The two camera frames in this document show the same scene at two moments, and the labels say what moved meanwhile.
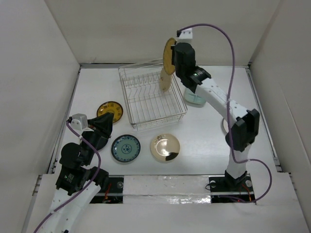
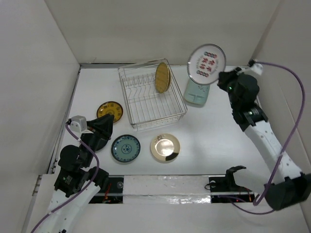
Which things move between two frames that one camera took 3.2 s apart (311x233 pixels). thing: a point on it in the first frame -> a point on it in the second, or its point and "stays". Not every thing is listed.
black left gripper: (102, 124) stays
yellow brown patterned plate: (111, 107) stays
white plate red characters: (225, 125) -> (205, 62)
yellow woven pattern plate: (169, 68) -> (163, 77)
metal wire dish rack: (147, 105) stays
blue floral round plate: (126, 148) stays
